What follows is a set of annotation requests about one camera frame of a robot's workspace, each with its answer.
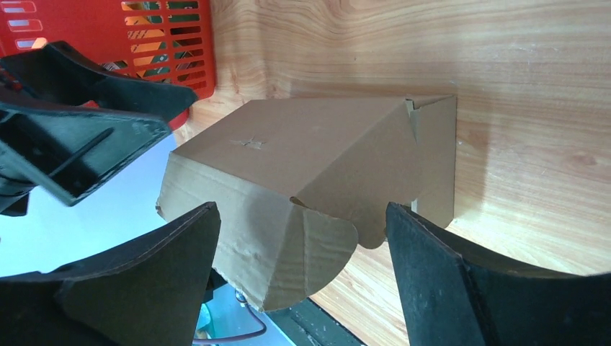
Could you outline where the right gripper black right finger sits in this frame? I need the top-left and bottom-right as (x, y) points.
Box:
(385, 203), (610, 345)

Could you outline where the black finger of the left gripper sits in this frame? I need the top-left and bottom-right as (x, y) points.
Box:
(1, 41), (197, 122)
(1, 95), (171, 207)

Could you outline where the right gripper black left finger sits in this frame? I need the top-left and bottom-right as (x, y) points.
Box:
(1, 202), (221, 345)

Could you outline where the brown cardboard paper box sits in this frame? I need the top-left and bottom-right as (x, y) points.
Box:
(156, 95), (457, 311)

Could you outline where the red plastic shopping basket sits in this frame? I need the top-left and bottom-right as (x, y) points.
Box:
(1, 1), (216, 130)

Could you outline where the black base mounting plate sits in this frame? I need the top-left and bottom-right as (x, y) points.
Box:
(266, 298), (365, 346)

